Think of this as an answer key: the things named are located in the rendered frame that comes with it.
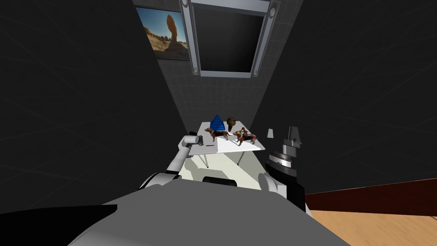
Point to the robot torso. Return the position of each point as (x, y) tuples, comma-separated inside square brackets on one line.
[(205, 218)]

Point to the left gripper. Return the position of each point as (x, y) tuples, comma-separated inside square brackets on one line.
[(200, 140)]

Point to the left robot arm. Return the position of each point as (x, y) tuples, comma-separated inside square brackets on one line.
[(178, 160)]

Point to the white table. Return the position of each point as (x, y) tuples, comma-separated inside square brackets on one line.
[(228, 147)]

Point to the blue pyramid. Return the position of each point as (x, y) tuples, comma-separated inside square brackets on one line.
[(217, 123)]

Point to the grey framed window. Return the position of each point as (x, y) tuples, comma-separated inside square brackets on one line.
[(228, 37)]

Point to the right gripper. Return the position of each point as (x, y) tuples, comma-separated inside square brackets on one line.
[(289, 149)]

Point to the desert rock picture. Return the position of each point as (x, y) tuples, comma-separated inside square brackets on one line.
[(164, 32)]

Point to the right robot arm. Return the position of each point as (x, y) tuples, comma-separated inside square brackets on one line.
[(288, 184)]

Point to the brown dog figure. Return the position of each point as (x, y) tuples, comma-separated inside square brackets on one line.
[(217, 133), (246, 137)]

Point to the red and green ball toy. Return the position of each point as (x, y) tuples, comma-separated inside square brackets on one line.
[(242, 130)]

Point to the brown rounded object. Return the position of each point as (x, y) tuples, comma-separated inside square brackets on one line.
[(231, 123)]

